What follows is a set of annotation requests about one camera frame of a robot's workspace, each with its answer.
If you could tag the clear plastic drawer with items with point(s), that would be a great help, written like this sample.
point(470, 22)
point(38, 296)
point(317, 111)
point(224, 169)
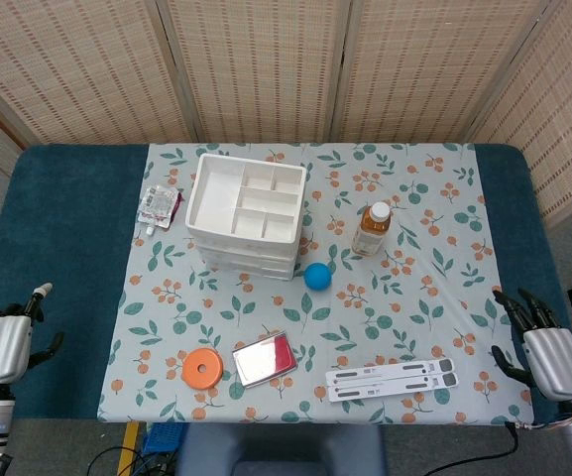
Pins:
point(246, 246)

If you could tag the white drawer organizer box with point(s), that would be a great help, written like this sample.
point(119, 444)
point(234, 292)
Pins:
point(216, 198)

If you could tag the blue plastic basket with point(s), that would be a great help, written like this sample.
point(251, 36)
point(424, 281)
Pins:
point(164, 439)

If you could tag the amber tea bottle white cap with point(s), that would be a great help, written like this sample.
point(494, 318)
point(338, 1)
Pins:
point(370, 233)

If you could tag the orange disc with hole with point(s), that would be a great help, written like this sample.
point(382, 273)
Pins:
point(211, 374)

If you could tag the floral leaf print tablecloth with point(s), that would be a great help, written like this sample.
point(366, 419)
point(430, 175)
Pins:
point(389, 317)

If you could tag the bamboo folding screen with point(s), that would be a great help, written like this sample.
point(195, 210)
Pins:
point(265, 64)

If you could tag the clear plastic middle drawer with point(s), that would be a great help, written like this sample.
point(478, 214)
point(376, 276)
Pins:
point(248, 259)

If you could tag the blue rubber ball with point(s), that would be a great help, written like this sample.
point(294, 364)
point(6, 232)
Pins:
point(318, 276)

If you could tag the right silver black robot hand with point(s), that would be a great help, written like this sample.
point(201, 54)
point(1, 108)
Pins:
point(555, 359)

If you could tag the clear plastic bottom drawer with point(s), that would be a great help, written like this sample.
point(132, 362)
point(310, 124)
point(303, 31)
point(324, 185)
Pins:
point(251, 272)

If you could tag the crumpled foil snack packet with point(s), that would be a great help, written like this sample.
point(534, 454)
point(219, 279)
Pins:
point(156, 205)

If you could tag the red ink pad metal case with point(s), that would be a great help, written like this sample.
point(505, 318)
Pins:
point(261, 362)

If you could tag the white folding laptop stand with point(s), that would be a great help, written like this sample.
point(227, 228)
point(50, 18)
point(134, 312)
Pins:
point(389, 382)

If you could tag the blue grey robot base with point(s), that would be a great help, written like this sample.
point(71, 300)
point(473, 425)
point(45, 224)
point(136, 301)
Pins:
point(280, 448)

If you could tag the teal table cover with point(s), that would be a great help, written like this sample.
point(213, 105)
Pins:
point(67, 248)

